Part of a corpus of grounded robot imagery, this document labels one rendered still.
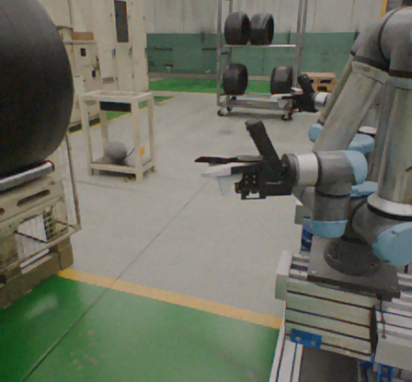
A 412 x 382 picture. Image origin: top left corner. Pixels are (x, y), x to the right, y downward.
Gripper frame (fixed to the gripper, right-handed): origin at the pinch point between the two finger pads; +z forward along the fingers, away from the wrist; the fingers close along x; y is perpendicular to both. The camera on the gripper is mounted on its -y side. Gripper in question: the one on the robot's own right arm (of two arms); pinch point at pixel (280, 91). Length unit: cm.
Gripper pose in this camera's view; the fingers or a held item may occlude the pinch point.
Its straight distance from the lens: 183.0
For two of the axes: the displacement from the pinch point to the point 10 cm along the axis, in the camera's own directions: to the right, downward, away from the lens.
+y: 1.0, 9.0, 4.4
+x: 7.0, -3.7, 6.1
